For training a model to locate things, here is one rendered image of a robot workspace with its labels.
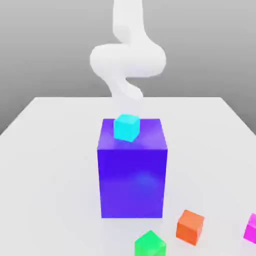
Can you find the small magenta cube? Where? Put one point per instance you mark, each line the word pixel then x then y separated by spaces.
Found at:
pixel 251 230

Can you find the small cyan cube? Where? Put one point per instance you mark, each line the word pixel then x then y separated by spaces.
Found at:
pixel 126 128

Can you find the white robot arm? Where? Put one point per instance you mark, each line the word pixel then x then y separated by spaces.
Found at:
pixel 128 60

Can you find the small green cube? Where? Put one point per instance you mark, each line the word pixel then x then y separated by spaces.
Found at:
pixel 150 245

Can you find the large blue box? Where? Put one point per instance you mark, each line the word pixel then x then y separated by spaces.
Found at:
pixel 132 180

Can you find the small orange cube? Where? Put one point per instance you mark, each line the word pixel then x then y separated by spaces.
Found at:
pixel 189 228

